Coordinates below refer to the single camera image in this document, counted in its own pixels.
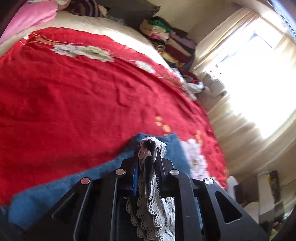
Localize blue denim pants lace hem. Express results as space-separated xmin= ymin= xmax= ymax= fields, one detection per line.
xmin=7 ymin=133 xmax=203 ymax=240

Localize red floral bedspread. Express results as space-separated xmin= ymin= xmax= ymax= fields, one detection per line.
xmin=1 ymin=14 xmax=226 ymax=205

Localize white knit garment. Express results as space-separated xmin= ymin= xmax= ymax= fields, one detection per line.
xmin=202 ymin=73 xmax=227 ymax=97

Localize stack of folded clothes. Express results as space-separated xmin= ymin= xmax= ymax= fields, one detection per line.
xmin=139 ymin=16 xmax=197 ymax=71

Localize dark green headboard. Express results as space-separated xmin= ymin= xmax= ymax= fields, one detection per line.
xmin=96 ymin=0 xmax=161 ymax=29

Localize cream curtain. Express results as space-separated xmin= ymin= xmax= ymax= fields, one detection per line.
xmin=192 ymin=7 xmax=295 ymax=180

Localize striped purple pillow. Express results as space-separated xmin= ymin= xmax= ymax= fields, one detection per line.
xmin=66 ymin=0 xmax=108 ymax=18

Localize pink satin quilt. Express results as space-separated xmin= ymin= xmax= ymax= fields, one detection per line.
xmin=1 ymin=1 xmax=58 ymax=44

